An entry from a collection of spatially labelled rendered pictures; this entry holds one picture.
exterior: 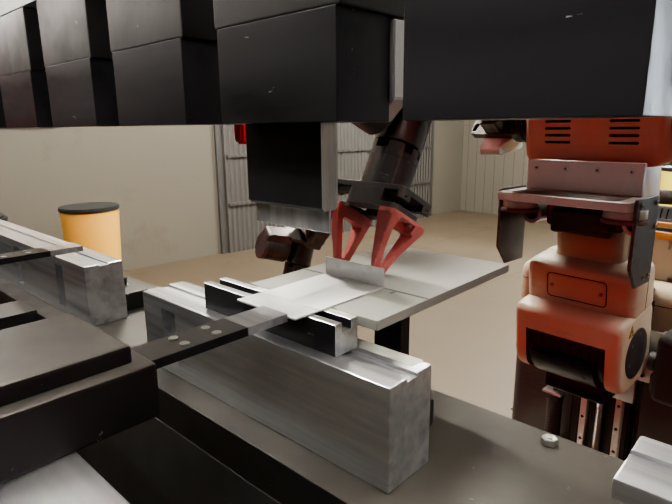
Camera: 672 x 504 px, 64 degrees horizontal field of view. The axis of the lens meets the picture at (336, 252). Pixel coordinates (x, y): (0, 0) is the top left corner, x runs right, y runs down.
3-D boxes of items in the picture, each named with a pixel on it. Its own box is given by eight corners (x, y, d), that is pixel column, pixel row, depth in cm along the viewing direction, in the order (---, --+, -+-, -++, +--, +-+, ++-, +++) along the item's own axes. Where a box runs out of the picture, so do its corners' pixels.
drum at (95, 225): (116, 280, 423) (107, 200, 408) (136, 291, 393) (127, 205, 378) (61, 290, 397) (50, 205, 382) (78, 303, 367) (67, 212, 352)
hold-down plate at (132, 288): (150, 304, 91) (149, 288, 90) (120, 313, 87) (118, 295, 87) (78, 274, 111) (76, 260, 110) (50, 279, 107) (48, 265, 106)
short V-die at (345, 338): (357, 347, 49) (357, 316, 49) (335, 357, 47) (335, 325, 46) (227, 301, 63) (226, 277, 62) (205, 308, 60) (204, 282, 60)
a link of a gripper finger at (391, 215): (372, 274, 54) (400, 189, 55) (322, 262, 59) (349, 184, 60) (406, 290, 59) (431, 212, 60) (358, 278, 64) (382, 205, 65)
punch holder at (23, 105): (96, 126, 84) (83, 14, 81) (38, 127, 78) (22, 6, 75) (59, 127, 94) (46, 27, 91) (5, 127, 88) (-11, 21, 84)
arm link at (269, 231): (331, 230, 112) (317, 210, 119) (283, 220, 106) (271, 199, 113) (309, 275, 117) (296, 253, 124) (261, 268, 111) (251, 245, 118)
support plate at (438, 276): (508, 272, 66) (509, 264, 66) (377, 331, 48) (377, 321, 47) (392, 250, 78) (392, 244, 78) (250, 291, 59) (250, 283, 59)
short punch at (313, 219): (338, 231, 48) (336, 122, 46) (322, 235, 46) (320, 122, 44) (265, 219, 54) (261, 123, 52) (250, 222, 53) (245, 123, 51)
